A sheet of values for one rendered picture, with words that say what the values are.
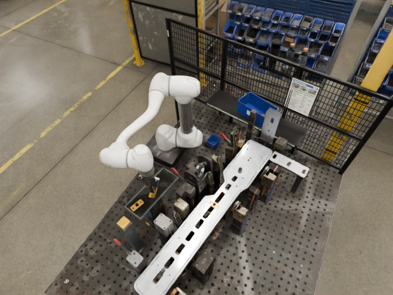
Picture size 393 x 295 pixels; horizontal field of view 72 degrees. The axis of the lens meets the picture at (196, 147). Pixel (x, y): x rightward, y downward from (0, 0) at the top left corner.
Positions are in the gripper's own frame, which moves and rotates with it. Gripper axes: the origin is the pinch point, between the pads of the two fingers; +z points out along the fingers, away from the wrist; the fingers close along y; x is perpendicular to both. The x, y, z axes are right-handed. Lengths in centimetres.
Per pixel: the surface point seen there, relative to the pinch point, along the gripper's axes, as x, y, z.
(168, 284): -48, 22, 20
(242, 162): 46, 55, 20
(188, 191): 9.3, 20.6, 12.4
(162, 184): 6.7, 4.1, 4.2
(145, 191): -0.5, -5.0, 4.1
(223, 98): 112, 30, 18
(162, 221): -16.5, 10.7, 9.0
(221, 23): 342, -5, 66
